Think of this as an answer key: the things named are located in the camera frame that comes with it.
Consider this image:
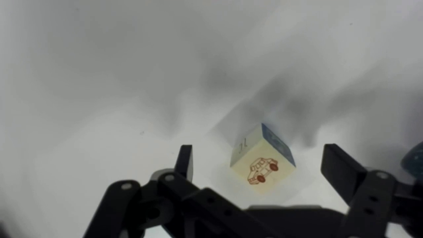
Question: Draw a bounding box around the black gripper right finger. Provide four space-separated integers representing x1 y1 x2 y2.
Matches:
321 143 423 238

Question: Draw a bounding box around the small cube with car print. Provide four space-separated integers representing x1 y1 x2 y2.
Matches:
229 122 298 187

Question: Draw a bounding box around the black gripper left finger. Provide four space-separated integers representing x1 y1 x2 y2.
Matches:
84 145 266 238

